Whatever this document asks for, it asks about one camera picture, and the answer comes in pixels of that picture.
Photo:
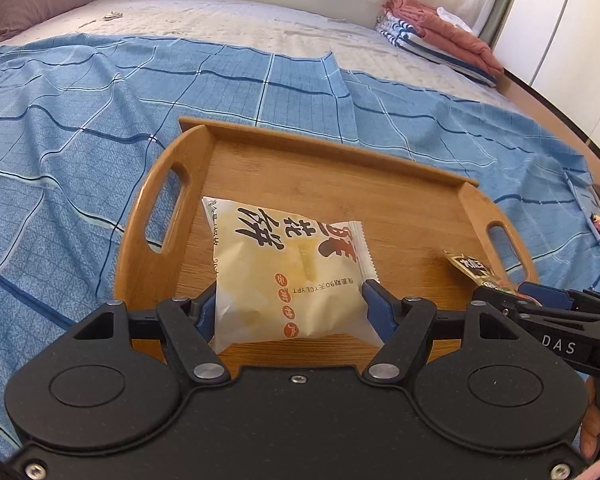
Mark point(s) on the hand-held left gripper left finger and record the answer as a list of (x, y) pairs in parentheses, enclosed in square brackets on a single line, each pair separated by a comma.
[(207, 310)]

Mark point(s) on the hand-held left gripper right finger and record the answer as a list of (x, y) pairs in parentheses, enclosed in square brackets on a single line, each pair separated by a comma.
[(380, 305)]

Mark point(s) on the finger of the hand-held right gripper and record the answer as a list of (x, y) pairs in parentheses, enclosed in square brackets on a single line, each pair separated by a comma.
[(545, 294), (510, 305)]

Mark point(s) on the dark snack stick packet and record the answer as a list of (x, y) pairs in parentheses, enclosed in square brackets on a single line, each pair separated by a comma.
[(467, 265)]

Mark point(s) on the person's right hand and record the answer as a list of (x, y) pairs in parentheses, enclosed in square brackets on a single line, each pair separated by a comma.
[(587, 425)]

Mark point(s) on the blue checked bed sheet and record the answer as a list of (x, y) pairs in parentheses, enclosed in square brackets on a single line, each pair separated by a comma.
[(55, 160)]

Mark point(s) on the folded blue striped blanket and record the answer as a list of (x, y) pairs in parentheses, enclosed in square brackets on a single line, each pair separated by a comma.
[(430, 55)]

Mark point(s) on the white wardrobe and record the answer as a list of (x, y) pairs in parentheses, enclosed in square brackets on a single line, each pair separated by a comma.
[(570, 20)]

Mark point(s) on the folded pink blanket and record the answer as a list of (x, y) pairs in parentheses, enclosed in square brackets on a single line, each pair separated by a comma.
[(445, 35)]

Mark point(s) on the grey patterned mattress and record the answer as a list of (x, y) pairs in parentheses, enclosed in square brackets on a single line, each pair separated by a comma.
[(230, 20)]

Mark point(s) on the white folded cloth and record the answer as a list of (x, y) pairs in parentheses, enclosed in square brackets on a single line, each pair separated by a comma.
[(452, 16)]

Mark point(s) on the grey green drape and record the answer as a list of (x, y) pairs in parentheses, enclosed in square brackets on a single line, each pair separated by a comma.
[(502, 0)]

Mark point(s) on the small light object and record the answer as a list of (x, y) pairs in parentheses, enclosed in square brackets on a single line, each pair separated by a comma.
[(112, 15)]

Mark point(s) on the wooden bed frame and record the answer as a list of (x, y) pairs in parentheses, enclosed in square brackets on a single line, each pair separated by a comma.
[(555, 110)]

